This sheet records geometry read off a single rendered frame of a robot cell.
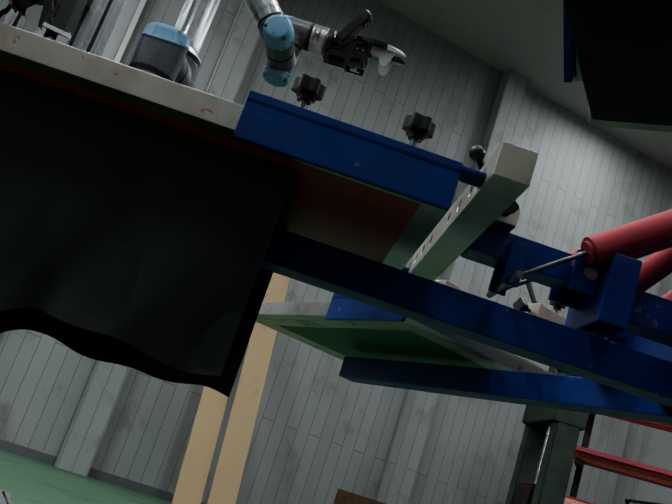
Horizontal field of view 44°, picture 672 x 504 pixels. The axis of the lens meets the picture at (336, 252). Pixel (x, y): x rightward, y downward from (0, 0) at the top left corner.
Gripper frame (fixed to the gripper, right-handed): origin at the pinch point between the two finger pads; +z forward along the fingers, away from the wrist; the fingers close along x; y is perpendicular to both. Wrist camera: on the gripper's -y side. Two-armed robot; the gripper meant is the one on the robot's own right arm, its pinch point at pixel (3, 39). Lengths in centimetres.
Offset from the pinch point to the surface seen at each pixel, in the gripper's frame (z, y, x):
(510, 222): 5, -6, -90
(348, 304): 11, 61, -73
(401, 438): -31, 799, -220
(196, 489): 82, 665, -29
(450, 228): 10, -9, -80
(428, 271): 10, 17, -83
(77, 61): 11.5, -28.9, -23.3
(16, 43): 11.8, -28.8, -15.0
